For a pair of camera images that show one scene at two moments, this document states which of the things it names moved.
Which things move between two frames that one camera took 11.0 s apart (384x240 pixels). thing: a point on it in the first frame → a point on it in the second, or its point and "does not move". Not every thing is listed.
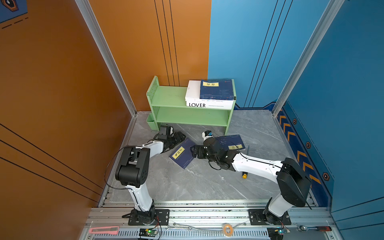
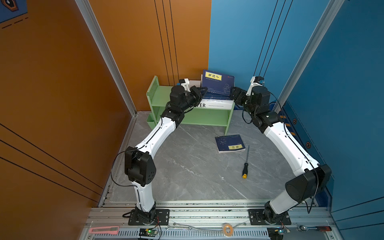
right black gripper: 200,148 → 242,94
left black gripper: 179,138 → 194,93
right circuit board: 276,233 does not move
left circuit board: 148,232 does not move
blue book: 232,142 does not move
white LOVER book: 225,104 does not move
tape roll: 231,230 does not move
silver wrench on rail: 189,228 does not move
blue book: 183,155 → 219,85
